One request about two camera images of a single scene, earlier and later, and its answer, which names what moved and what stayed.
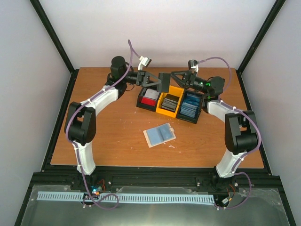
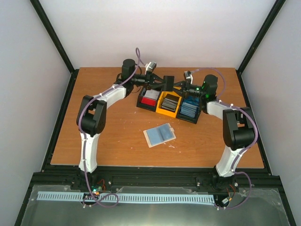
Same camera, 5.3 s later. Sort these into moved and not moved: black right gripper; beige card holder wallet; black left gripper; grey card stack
Moved: black right gripper
Not moved: black left gripper; grey card stack; beige card holder wallet
